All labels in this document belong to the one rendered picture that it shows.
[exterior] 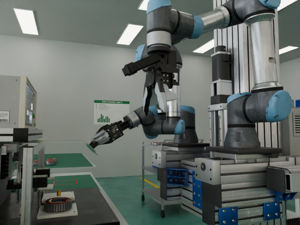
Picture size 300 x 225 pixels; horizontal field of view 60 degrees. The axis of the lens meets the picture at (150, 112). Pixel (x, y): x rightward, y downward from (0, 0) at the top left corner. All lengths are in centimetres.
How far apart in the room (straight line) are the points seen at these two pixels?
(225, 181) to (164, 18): 64
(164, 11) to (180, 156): 92
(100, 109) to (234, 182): 568
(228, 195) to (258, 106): 36
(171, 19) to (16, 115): 67
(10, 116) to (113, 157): 563
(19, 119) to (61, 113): 542
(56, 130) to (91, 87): 133
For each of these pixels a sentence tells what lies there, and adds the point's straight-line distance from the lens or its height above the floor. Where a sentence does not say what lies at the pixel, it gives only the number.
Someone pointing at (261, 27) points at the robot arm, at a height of 150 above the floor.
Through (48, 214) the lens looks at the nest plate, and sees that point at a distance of 116.
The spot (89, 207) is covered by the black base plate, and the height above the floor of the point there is 77.
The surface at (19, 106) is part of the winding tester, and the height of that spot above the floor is 120.
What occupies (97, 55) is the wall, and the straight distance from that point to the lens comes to 683.
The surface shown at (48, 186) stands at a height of 88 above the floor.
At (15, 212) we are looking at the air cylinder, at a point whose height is 79.
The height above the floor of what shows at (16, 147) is 104.
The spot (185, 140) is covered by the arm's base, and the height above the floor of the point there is 105.
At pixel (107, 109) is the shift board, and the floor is 168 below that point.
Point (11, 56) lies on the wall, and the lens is 682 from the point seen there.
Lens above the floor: 110
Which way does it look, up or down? 4 degrees up
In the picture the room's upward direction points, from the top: straight up
